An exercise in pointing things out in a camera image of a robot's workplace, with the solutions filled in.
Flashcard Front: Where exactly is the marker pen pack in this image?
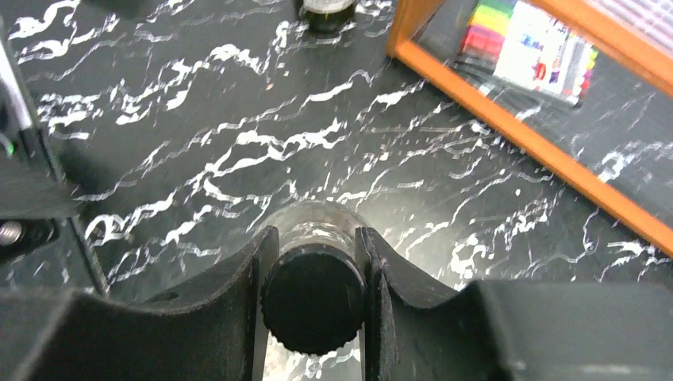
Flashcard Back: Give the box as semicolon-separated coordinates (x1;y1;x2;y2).
453;1;598;108

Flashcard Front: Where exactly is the clear glass bottle black cap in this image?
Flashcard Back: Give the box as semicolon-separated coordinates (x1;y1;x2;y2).
261;201;367;380

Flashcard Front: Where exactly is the orange wooden shelf rack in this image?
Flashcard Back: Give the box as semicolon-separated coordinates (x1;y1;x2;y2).
386;1;672;257

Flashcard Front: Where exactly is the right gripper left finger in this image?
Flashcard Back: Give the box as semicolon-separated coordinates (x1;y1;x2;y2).
1;227;279;380

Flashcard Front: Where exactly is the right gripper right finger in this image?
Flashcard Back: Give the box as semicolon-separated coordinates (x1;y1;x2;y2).
355;228;672;380

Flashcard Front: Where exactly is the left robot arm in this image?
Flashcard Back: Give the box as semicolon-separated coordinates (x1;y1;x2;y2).
1;31;110;294

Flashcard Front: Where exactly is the brown wine bottle silver cap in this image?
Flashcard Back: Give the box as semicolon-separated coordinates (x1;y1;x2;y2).
294;0;358;33

